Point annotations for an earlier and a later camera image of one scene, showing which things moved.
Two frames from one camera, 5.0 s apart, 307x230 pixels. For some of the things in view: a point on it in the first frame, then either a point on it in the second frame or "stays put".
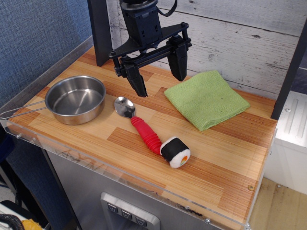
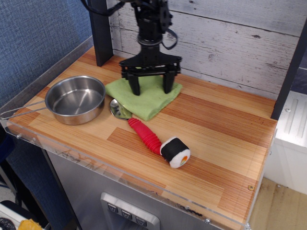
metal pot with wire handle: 74,100 stays put
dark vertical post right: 288,84 stays put
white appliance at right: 287,164 stays put
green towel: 206,99 → 152,95
